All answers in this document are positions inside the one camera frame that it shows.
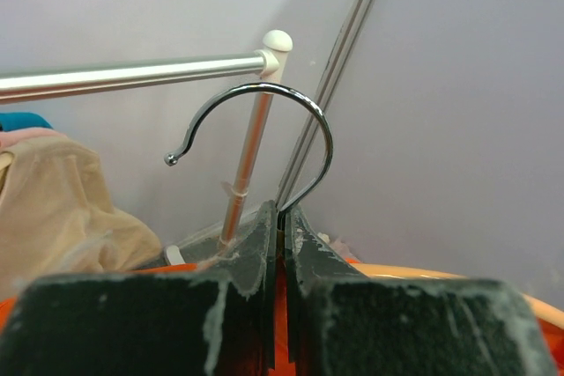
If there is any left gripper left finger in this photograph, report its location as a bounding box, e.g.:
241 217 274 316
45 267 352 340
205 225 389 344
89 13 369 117
1 202 277 375

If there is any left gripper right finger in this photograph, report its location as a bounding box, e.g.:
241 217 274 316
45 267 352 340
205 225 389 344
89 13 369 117
284 209 558 375

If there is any orange t shirt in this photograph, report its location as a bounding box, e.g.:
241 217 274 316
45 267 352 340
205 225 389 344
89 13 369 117
0 261 564 376

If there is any lilac t shirt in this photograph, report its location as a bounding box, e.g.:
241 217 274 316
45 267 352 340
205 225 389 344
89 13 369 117
317 232 354 260

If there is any beige t shirt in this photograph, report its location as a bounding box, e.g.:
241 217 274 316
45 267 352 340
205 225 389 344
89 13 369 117
1 136 161 299

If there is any pink t shirt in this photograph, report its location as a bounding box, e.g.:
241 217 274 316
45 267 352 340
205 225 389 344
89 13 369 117
1 127 65 150

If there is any teal blue t shirt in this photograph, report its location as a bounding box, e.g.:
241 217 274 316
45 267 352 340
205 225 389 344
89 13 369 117
0 112 52 132

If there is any white metal clothes rack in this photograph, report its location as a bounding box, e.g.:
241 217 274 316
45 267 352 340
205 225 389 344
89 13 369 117
0 29 294 267

